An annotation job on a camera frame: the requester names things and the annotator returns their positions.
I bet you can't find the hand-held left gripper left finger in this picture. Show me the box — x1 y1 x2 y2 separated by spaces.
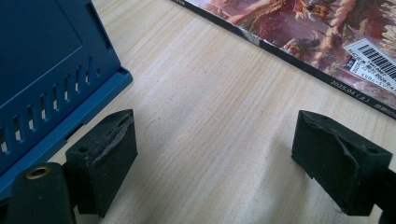
64 108 138 218

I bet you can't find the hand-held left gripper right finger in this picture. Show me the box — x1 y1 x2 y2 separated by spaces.
290 109 393 217

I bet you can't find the blue plastic file rack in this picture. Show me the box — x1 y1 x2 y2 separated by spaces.
0 0 134 200

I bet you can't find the glossy illustrated magazine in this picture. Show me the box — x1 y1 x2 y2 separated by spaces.
171 0 396 120

